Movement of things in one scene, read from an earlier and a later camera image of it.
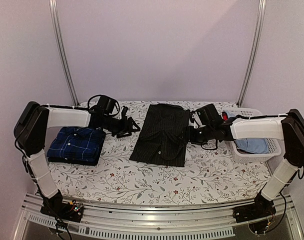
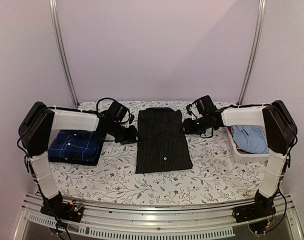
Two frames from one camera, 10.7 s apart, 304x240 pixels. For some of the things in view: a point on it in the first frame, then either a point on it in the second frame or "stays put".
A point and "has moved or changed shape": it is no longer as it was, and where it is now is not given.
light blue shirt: x=258 y=145 stays put
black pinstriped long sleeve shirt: x=163 y=137 has moved or changed shape
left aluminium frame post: x=54 y=18 stays put
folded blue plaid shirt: x=76 y=142 stays put
